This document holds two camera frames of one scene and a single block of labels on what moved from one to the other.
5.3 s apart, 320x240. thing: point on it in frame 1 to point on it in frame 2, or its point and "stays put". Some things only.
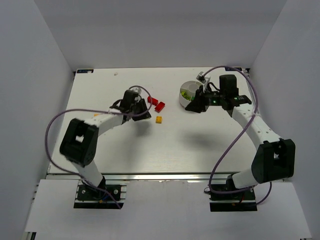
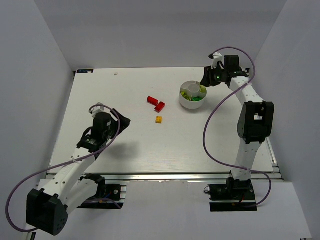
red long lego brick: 154,100 stays put
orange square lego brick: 158,119 stays put
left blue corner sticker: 85,71 stays put
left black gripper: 139,110 to 119,122
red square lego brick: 159,107 stays put
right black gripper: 200,99 to 207,77
